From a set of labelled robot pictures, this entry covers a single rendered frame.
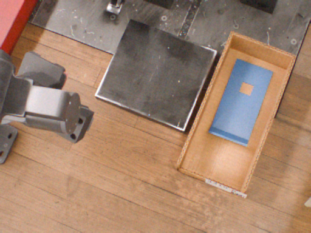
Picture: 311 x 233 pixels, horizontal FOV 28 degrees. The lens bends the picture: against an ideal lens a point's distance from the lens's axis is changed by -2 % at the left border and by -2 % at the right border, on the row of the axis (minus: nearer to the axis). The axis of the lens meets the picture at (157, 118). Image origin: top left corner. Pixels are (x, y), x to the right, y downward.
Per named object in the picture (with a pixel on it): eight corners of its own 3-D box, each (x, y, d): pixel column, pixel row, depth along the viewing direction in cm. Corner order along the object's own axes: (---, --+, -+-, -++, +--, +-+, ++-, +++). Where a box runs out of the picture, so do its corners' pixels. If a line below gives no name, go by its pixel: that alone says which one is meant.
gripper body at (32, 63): (68, 68, 93) (48, 75, 86) (44, 127, 96) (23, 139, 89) (31, 49, 94) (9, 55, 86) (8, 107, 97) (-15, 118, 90)
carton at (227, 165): (176, 172, 110) (177, 163, 102) (227, 47, 115) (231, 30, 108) (245, 199, 108) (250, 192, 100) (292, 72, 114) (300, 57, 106)
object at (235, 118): (207, 136, 110) (208, 131, 107) (236, 59, 113) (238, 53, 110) (245, 150, 109) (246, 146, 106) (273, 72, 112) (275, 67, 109)
